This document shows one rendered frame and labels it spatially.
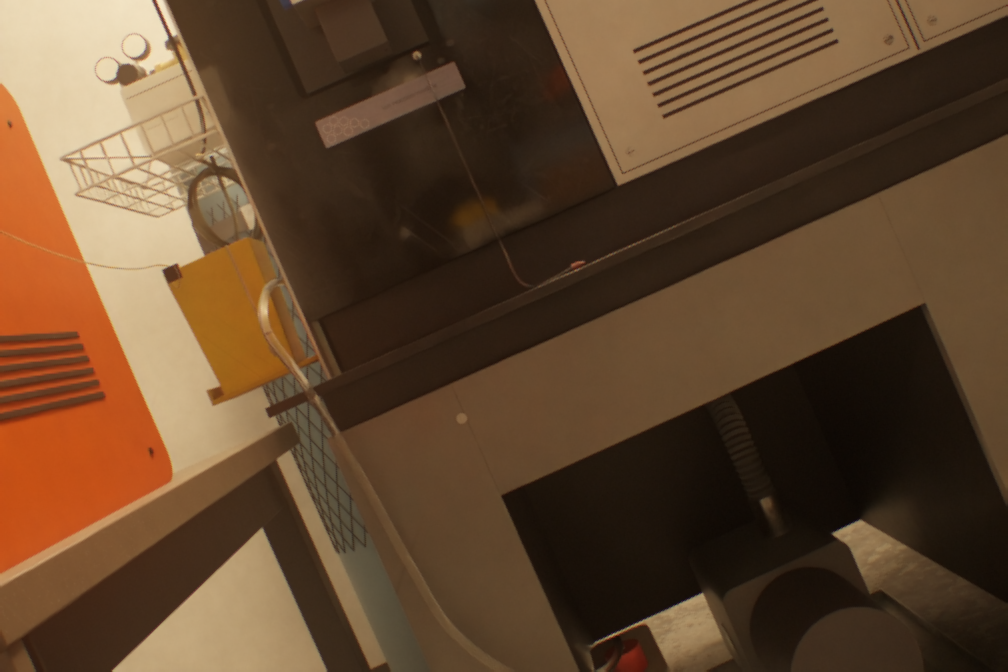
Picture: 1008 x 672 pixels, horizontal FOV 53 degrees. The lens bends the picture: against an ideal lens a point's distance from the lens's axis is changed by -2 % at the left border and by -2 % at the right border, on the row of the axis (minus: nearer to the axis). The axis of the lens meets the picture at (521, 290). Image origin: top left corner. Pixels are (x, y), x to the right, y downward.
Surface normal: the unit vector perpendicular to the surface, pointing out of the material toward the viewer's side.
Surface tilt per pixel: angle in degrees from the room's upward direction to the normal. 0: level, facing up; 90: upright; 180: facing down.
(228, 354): 93
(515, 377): 90
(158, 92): 90
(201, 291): 93
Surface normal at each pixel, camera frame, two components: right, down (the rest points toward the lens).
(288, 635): 0.03, -0.02
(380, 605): -0.44, 0.19
